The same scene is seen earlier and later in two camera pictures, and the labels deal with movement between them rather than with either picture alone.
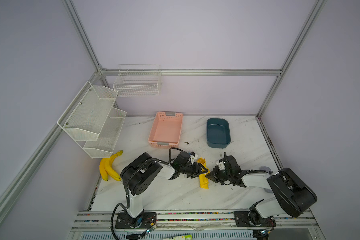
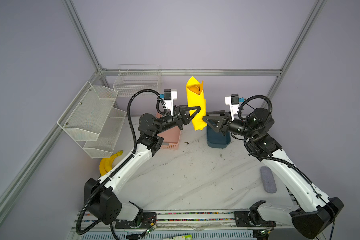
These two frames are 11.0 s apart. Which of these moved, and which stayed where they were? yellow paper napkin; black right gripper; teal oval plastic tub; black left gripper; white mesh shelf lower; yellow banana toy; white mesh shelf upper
Moved: yellow paper napkin; black right gripper; black left gripper
Stayed: white mesh shelf upper; white mesh shelf lower; yellow banana toy; teal oval plastic tub
